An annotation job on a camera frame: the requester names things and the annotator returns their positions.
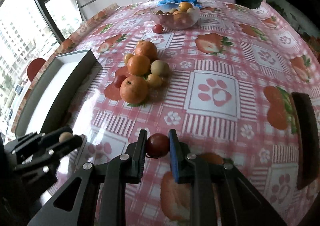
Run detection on white rectangular tray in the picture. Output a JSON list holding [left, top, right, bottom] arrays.
[[15, 50, 98, 137]]

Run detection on small tan longan fruit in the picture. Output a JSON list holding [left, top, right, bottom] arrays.
[[59, 132, 73, 143]]

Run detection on small yellow kumquat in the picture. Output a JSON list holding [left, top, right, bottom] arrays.
[[146, 74, 163, 88]]

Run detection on red plastic chair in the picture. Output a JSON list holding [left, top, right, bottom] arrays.
[[27, 58, 46, 82]]

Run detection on pink strawberry pattern tablecloth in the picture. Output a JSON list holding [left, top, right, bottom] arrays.
[[26, 0, 319, 225]]

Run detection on orange tangerine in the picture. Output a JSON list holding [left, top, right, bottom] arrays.
[[127, 55, 150, 76], [135, 40, 158, 61], [120, 75, 148, 104]]

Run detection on dark red cherry tomato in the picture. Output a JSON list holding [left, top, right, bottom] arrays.
[[146, 133, 170, 159]]

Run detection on small yellow fruit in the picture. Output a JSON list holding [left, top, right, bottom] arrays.
[[124, 54, 134, 65]]

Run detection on orange fruit in bowl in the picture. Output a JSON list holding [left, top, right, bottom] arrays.
[[178, 2, 193, 12]]

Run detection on greenish brown kiwi fruit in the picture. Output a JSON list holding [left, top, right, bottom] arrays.
[[150, 60, 170, 77]]

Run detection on clear glass fruit bowl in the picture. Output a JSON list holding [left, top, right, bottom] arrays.
[[150, 6, 200, 30]]

